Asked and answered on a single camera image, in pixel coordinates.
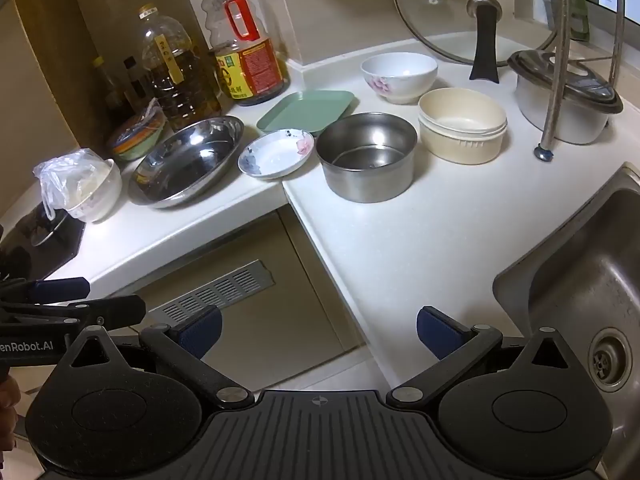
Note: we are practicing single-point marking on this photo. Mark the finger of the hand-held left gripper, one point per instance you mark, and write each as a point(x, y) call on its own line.
point(60, 289)
point(110, 310)

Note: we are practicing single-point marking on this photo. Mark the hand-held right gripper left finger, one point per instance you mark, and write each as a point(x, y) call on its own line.
point(197, 332)

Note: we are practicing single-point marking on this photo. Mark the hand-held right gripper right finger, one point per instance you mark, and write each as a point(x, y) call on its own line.
point(440, 332)

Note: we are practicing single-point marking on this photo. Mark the large shallow steel plate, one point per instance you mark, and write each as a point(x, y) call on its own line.
point(185, 165)

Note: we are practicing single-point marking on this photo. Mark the steel bowl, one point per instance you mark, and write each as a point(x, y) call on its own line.
point(367, 170)

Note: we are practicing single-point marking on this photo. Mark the cream plastic bowl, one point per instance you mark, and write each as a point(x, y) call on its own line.
point(462, 145)

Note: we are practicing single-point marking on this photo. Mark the green square plate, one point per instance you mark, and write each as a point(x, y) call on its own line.
point(305, 110)

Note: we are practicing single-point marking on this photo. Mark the cabinet vent grille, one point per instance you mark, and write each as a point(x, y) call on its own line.
point(225, 285)

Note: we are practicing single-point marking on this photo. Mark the black gas stove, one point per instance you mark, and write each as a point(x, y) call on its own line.
point(30, 240)

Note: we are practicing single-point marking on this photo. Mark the beige cabinet door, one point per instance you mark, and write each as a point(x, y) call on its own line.
point(300, 310)

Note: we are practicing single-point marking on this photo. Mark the white bowl with plastic bag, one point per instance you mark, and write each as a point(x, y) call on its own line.
point(60, 180)

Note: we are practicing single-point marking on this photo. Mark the steel sink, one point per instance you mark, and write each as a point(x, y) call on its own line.
point(575, 260)

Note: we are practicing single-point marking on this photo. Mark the striped bowl with plastic wrap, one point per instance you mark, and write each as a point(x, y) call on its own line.
point(135, 137)

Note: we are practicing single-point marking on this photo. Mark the sink drain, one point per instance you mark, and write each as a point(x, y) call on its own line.
point(607, 360)

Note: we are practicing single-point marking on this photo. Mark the small floral saucer plate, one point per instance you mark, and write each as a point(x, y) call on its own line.
point(272, 157)

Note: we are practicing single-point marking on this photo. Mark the small dark bottle yellow cap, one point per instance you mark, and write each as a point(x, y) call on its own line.
point(107, 90)

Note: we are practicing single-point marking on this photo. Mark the small dark bottle black cap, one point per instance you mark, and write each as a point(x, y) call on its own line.
point(134, 85)

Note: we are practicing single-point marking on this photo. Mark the white pot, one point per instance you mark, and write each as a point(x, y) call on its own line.
point(530, 110)

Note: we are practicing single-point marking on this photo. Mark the large cooking oil bottle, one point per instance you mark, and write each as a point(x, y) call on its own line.
point(180, 80)

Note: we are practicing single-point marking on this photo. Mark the white floral bowl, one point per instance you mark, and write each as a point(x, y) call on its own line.
point(400, 77)

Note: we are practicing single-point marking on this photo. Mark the red-label oil bottle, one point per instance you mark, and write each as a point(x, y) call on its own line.
point(250, 65)

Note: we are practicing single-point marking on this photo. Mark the green board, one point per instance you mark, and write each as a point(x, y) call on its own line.
point(582, 10)

